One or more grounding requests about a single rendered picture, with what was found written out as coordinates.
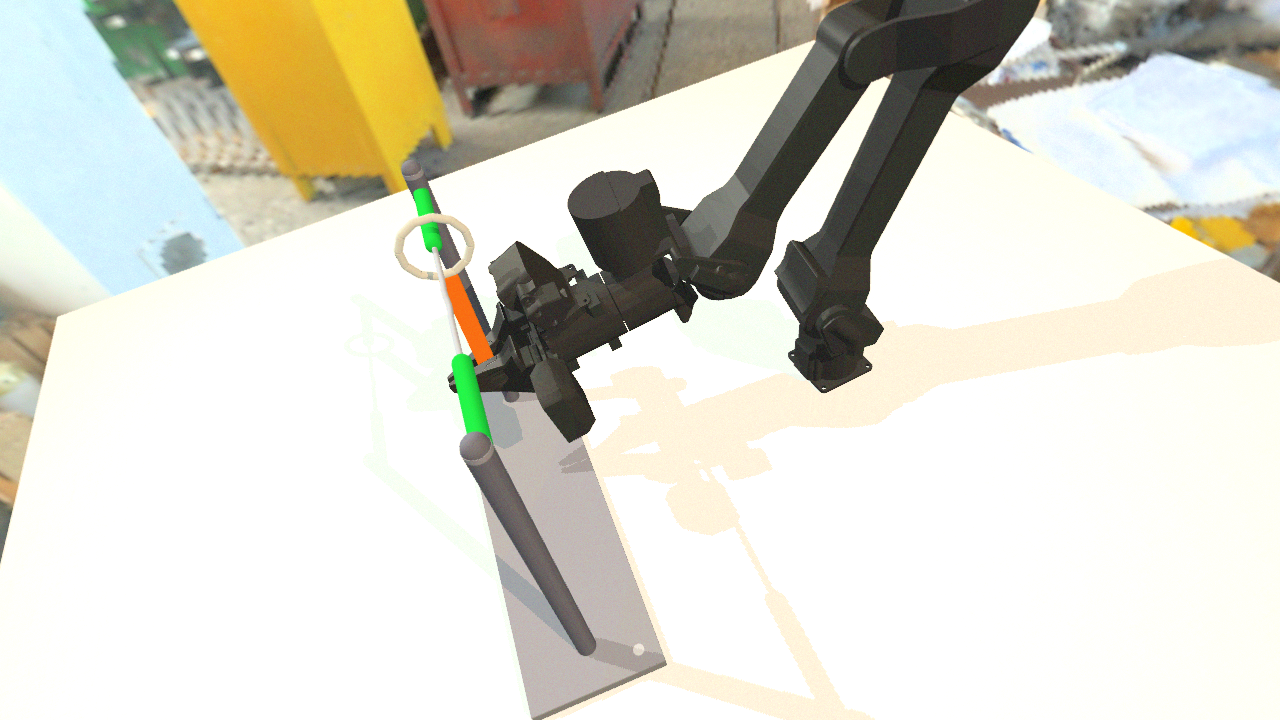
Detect orange handle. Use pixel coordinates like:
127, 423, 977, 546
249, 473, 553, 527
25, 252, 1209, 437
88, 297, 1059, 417
394, 213, 494, 365

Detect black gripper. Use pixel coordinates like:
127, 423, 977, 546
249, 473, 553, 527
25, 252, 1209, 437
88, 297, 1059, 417
468, 269, 628, 443

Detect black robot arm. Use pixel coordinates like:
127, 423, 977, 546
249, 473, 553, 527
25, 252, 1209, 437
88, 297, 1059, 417
488, 0, 1041, 393

